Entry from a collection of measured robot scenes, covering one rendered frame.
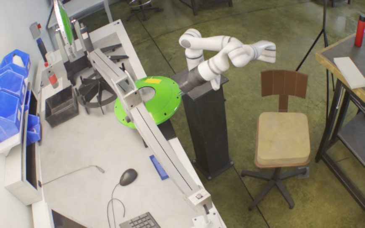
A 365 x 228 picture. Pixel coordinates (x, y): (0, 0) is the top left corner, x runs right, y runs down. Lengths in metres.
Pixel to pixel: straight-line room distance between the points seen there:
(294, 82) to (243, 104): 1.08
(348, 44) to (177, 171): 1.55
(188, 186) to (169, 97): 0.52
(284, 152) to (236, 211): 0.69
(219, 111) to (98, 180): 0.90
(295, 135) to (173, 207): 0.88
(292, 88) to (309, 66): 1.54
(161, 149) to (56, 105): 1.14
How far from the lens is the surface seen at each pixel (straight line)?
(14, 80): 1.70
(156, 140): 0.87
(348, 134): 2.30
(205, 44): 1.45
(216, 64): 1.11
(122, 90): 0.93
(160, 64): 3.34
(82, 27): 1.26
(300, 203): 2.17
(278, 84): 1.76
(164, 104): 1.27
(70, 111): 1.67
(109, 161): 1.37
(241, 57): 1.07
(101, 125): 1.55
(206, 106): 1.73
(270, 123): 1.76
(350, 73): 1.67
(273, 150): 1.64
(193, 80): 1.17
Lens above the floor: 1.95
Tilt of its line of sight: 46 degrees down
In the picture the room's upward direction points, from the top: 13 degrees counter-clockwise
